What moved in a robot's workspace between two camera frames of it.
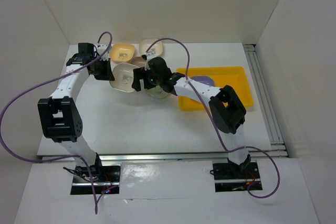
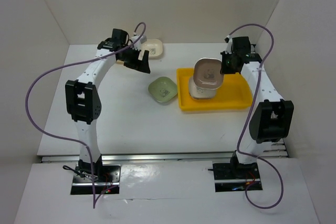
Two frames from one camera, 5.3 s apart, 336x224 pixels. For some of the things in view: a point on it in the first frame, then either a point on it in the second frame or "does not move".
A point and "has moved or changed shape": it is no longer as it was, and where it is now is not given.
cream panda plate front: (123, 74) has moved or changed shape
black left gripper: (107, 75) to (141, 65)
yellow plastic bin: (235, 77) does not move
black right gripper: (140, 73) to (224, 70)
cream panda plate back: (157, 48) does not move
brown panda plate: (138, 61) has moved or changed shape
